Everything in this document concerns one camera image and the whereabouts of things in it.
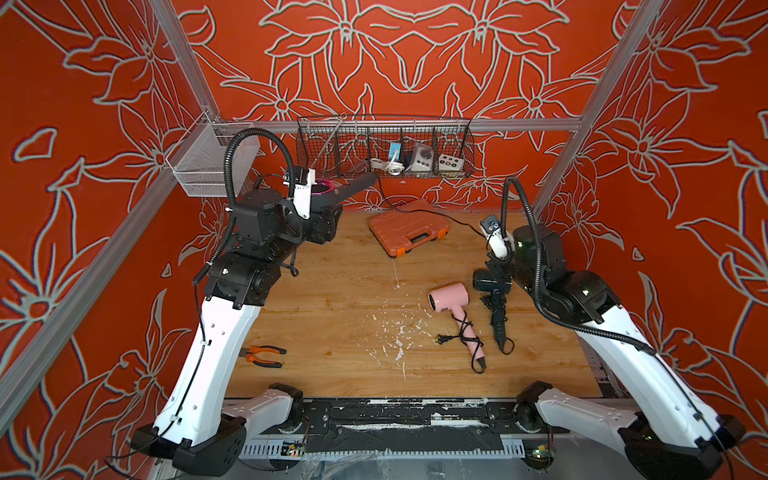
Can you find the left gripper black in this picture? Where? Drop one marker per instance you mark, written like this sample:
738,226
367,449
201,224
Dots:
324,226

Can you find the black hair dryer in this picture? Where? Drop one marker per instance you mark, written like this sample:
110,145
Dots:
342,192

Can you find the pink hair dryer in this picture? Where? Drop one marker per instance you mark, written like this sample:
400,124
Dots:
454,298

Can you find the dark green hair dryer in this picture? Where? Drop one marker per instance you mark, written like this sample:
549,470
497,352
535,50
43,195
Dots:
494,298

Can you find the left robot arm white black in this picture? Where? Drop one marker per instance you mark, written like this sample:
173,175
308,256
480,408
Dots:
195,430

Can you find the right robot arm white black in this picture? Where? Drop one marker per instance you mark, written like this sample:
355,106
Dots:
672,433

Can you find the orange plastic tool case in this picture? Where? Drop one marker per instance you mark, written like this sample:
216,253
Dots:
408,226

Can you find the blue white small box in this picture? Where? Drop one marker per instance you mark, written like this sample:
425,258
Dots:
394,153

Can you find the white power strip cube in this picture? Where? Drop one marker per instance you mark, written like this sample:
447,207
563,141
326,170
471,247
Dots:
450,165

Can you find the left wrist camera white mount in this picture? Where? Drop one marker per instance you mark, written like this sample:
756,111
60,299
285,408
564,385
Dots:
304,180

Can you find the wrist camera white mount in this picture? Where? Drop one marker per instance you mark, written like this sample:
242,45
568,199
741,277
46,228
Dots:
497,238
304,180

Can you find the black wire wall basket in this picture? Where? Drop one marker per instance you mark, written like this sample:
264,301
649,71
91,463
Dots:
347,146

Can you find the clear acrylic wall bin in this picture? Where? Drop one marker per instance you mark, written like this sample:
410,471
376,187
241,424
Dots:
197,161

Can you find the orange handled pliers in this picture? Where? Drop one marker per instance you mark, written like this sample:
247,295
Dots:
255,355

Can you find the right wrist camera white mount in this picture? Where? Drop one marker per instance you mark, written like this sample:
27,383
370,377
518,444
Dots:
497,238

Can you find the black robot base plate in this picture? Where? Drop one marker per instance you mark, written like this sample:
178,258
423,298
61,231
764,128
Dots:
404,428

